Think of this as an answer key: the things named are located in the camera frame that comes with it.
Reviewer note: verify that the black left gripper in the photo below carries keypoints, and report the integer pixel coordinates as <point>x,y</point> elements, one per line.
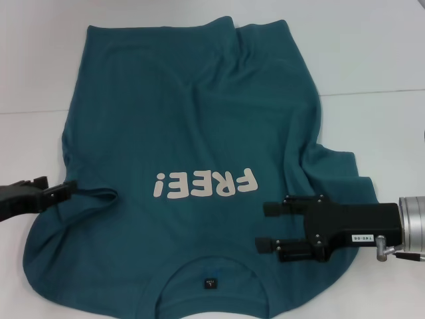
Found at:
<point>18,202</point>

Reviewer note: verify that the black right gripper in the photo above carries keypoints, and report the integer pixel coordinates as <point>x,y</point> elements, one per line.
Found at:
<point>358,222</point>

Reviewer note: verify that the teal t-shirt with FREE print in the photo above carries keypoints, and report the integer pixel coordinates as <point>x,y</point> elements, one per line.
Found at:
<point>199,116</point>

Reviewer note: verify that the silver right arm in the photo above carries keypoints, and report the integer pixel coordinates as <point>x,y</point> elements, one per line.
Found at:
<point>413,222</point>

